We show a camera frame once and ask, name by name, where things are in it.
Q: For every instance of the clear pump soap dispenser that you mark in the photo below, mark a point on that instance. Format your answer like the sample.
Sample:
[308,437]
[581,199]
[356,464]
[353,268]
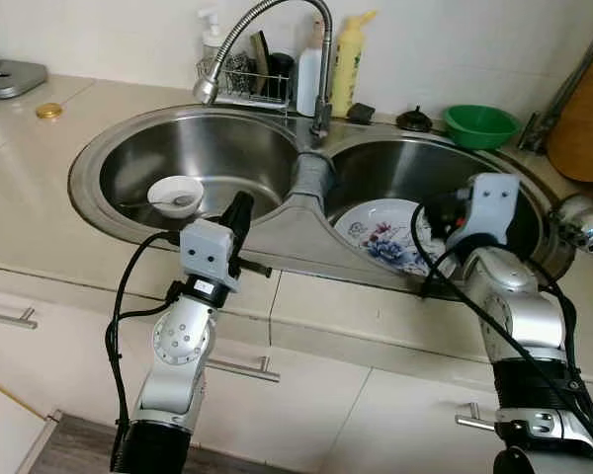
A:
[212,44]

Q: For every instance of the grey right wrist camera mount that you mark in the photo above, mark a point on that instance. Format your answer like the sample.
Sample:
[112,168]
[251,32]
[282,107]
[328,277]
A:
[492,202]

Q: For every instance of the gold jar lid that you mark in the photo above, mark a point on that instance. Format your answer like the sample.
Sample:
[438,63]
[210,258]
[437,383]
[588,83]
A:
[48,111]

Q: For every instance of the small white bowl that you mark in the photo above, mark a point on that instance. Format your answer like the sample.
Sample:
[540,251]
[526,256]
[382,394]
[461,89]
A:
[163,188]

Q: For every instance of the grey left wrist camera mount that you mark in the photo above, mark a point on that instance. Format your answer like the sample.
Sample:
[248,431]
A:
[208,252]

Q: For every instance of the yellow detergent bottle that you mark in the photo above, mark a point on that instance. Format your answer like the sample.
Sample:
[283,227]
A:
[348,69]

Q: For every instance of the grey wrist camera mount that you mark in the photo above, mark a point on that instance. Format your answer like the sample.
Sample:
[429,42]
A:
[208,252]
[492,202]

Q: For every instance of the white pump bottle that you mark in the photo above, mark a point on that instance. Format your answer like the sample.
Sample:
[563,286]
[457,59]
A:
[309,79]

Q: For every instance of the steel gooseneck faucet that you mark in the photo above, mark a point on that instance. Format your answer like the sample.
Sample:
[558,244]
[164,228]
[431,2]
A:
[206,91]

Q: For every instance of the metal spoon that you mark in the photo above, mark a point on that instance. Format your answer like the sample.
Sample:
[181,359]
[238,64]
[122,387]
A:
[181,202]

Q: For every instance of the green plastic bowl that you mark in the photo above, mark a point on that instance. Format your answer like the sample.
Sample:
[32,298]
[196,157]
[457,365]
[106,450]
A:
[481,128]

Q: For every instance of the wooden cutting board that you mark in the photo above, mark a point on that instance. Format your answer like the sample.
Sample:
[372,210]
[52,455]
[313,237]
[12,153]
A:
[588,128]

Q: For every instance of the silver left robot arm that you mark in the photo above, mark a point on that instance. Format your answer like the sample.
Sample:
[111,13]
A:
[183,341]

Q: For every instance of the grey dishcloth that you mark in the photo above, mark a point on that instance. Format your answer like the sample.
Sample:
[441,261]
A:
[314,178]

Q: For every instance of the white flower print plate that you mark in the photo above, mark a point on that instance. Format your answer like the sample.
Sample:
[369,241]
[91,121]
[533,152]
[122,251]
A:
[376,237]

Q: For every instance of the stainless steel double sink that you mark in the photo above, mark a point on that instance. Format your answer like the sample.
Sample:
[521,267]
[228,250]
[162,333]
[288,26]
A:
[217,158]

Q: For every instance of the black sink plug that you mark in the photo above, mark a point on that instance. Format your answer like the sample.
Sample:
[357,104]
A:
[414,120]

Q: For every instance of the small black block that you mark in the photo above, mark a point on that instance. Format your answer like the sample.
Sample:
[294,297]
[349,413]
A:
[361,113]

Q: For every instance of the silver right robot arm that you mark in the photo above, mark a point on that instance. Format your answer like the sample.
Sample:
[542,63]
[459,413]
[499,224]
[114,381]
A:
[514,306]

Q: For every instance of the grey appliance base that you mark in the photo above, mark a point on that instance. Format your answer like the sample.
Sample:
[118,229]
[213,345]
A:
[10,79]

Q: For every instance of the dark metal tap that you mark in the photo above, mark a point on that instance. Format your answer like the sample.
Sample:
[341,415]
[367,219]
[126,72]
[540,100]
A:
[563,89]

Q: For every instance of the beige kitchen base cabinet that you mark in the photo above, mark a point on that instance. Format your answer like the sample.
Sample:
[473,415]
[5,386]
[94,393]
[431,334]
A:
[376,415]

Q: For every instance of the black cup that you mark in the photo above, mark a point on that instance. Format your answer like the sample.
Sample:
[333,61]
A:
[282,74]

